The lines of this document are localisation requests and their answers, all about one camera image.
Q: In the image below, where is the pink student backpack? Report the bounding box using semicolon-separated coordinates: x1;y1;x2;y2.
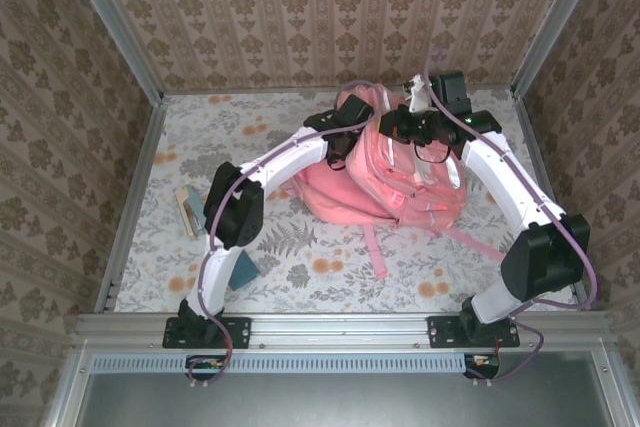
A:
279;82;506;281

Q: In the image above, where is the teal cover book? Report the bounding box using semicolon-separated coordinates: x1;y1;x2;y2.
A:
228;248;262;292

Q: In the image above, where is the grey metal sheet panel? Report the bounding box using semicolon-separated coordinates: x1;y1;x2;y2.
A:
74;370;621;427

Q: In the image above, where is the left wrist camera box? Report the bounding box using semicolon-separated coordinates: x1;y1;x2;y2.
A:
339;95;376;123

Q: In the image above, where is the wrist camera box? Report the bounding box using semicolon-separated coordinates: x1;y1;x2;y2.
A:
339;95;376;123
403;70;474;116

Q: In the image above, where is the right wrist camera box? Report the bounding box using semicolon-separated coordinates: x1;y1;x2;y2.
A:
403;70;474;116

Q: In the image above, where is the aluminium frame rail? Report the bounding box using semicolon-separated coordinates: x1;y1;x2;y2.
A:
510;89;592;311
93;96;169;316

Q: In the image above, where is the aluminium frame post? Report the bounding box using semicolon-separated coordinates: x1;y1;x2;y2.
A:
509;0;609;98
58;0;166;104

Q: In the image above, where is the wide aluminium frame beam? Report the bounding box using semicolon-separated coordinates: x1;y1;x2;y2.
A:
74;311;621;351

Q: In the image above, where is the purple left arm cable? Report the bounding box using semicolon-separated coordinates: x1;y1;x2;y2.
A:
187;79;394;388

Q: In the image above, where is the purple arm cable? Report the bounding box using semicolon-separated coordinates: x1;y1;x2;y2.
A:
423;45;600;383
187;79;394;388

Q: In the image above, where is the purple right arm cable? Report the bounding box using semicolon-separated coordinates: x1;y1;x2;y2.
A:
423;45;600;383

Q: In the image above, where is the slotted grey cable duct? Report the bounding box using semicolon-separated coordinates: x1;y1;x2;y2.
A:
92;351;469;376

